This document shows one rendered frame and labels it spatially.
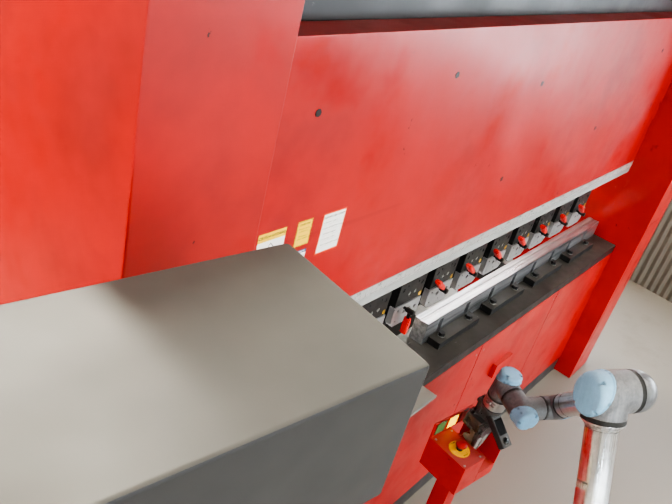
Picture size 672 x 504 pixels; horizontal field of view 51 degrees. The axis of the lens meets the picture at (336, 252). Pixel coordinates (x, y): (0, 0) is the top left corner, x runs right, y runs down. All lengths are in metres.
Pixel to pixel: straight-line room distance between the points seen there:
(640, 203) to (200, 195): 3.23
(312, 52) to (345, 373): 0.81
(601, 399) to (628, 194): 2.21
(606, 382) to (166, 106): 1.38
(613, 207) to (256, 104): 3.22
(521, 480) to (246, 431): 3.10
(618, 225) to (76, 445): 3.67
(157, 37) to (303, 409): 0.44
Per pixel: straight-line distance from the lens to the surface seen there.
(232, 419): 0.62
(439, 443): 2.44
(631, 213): 4.03
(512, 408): 2.29
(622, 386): 1.97
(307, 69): 1.39
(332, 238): 1.72
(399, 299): 2.23
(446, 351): 2.68
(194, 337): 0.69
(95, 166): 0.96
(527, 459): 3.79
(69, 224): 1.05
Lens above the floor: 2.38
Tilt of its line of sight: 30 degrees down
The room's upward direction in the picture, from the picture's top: 15 degrees clockwise
